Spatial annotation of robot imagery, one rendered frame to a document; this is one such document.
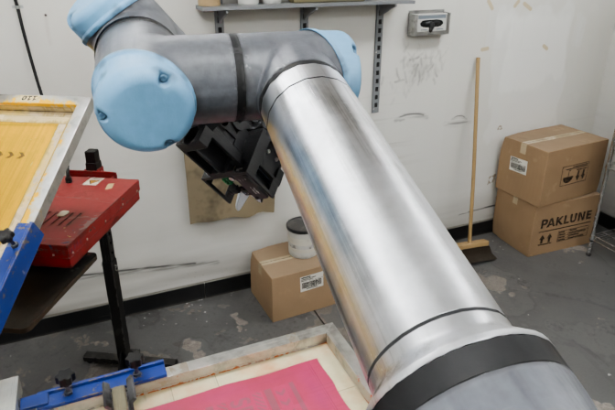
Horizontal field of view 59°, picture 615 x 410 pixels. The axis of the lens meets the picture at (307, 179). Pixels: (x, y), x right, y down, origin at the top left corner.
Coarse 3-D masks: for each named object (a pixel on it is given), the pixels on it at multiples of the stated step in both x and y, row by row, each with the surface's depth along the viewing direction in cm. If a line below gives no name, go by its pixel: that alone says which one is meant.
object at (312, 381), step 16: (288, 368) 146; (304, 368) 146; (320, 368) 146; (224, 384) 140; (240, 384) 140; (256, 384) 140; (272, 384) 140; (304, 384) 140; (320, 384) 140; (192, 400) 135; (208, 400) 135; (224, 400) 135; (320, 400) 135; (336, 400) 135
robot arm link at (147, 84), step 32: (128, 32) 44; (160, 32) 46; (96, 64) 43; (128, 64) 39; (160, 64) 40; (192, 64) 42; (224, 64) 43; (96, 96) 40; (128, 96) 39; (160, 96) 40; (192, 96) 42; (224, 96) 43; (128, 128) 41; (160, 128) 41
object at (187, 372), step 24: (288, 336) 152; (312, 336) 152; (336, 336) 152; (216, 360) 144; (240, 360) 145; (264, 360) 148; (144, 384) 136; (168, 384) 139; (360, 384) 137; (72, 408) 130
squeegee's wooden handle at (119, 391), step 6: (114, 390) 124; (120, 390) 124; (114, 396) 122; (120, 396) 122; (114, 402) 121; (120, 402) 121; (126, 402) 121; (114, 408) 119; (120, 408) 119; (126, 408) 119
